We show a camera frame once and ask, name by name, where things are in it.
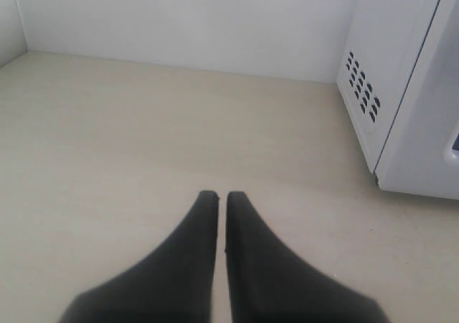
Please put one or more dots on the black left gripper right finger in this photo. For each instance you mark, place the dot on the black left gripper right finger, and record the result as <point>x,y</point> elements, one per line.
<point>268,282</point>

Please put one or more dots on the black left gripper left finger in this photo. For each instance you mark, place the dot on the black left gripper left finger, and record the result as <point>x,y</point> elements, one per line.
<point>171,284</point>

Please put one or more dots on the white microwave oven body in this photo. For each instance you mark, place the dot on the white microwave oven body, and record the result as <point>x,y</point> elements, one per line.
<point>383,45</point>

